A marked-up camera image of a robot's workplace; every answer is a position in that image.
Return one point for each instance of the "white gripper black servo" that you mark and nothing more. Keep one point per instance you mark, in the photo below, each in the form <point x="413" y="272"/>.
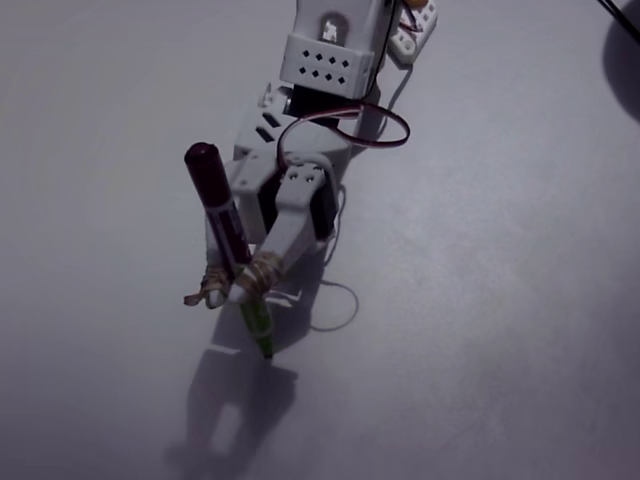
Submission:
<point x="289" y="226"/>

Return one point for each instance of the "green marker maroon cap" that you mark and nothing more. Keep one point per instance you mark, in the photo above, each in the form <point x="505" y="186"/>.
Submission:
<point x="210" y="185"/>

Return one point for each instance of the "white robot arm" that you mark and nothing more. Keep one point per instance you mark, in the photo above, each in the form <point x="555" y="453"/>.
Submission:
<point x="327" y="65"/>

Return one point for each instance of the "white perforated base bracket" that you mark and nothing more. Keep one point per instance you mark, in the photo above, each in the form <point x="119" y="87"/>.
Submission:
<point x="415" y="30"/>

